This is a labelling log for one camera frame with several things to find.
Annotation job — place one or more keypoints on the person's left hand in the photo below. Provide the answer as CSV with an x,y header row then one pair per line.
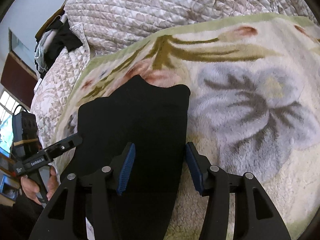
x,y
30,188

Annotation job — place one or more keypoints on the black pants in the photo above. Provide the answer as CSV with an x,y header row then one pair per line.
x,y
154,119

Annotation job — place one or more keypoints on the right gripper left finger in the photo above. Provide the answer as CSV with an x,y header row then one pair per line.
x,y
64,216

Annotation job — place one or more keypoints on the dark clothes pile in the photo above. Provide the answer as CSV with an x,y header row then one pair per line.
x,y
56,36

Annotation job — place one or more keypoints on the dark wooden cabinet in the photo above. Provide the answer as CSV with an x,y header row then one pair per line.
x,y
18,79

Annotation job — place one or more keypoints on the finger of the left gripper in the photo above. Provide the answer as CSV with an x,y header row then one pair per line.
x,y
62,146

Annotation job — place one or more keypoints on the quilted floral bedspread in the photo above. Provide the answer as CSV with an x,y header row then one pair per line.
x,y
107,26

